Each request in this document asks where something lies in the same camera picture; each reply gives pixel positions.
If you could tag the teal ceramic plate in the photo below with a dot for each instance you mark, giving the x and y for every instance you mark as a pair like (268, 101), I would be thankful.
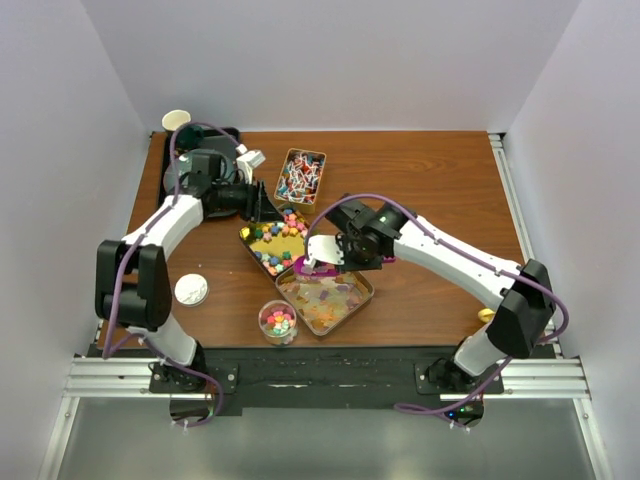
(216, 165)

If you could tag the gold tin of star candies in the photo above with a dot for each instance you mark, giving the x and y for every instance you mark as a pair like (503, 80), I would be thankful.
(276, 245)

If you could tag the dark green mug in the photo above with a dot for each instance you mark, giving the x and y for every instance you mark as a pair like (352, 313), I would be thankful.
(179, 127)

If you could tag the gold tin of lollipops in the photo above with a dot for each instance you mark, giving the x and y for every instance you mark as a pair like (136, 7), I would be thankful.
(300, 179)

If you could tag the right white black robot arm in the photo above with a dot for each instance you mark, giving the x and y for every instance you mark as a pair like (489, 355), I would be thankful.
(518, 295)

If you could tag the magenta plastic scoop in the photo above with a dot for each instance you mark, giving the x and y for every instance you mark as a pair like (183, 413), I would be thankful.
(321, 270)

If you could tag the aluminium frame rail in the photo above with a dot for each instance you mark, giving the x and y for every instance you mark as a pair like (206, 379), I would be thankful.
(131, 378)

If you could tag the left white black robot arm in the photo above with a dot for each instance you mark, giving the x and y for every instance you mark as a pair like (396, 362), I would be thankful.
(132, 288)

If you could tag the black serving tray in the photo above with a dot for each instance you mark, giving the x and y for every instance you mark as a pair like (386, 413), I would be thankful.
(212, 139)

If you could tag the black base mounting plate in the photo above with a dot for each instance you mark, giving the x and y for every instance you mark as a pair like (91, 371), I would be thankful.
(324, 377)

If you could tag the white jar lid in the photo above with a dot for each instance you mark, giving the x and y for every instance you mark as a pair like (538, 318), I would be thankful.
(191, 290)

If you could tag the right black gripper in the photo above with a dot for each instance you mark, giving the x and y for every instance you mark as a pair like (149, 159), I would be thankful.
(375, 263)

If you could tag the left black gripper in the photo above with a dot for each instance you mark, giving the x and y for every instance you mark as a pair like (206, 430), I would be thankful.
(257, 207)

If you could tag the clear glass jar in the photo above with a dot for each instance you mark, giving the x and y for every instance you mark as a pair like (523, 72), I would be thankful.
(277, 321)

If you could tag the yellow mug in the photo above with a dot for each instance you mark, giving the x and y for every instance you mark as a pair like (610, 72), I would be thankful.
(486, 315)

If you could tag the gold tin of gummy candies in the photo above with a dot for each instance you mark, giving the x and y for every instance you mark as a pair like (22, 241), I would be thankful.
(324, 303)

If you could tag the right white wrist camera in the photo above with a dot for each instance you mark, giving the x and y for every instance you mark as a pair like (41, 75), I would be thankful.
(322, 249)

